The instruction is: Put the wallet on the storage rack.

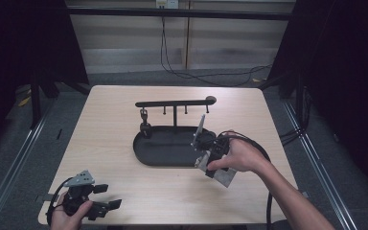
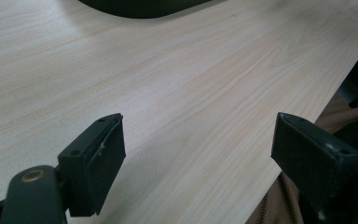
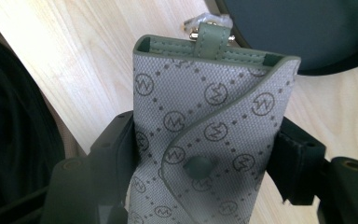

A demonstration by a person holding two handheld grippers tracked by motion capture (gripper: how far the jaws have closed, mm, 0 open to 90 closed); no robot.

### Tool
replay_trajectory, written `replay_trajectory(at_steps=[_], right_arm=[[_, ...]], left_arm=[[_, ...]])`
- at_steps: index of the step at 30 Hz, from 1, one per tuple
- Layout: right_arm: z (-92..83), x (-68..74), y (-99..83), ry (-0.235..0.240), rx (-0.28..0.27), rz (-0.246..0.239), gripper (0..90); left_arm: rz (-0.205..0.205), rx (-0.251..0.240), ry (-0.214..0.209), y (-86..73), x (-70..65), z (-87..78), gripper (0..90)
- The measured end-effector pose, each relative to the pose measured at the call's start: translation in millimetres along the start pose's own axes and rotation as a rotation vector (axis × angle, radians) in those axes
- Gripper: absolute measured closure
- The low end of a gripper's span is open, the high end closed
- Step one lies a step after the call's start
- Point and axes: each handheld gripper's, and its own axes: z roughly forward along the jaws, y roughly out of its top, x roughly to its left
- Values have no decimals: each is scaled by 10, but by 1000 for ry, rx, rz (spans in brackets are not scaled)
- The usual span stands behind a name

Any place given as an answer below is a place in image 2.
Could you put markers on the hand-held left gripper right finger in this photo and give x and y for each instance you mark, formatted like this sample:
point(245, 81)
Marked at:
point(313, 158)

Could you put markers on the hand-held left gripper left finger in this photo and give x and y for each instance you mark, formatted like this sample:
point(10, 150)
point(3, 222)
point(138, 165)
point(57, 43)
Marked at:
point(96, 168)

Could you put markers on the brown trousers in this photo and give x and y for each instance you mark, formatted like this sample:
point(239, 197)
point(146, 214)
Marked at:
point(292, 193)

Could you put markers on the black oval tray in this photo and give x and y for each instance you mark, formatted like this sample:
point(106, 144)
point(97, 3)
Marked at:
point(143, 8)

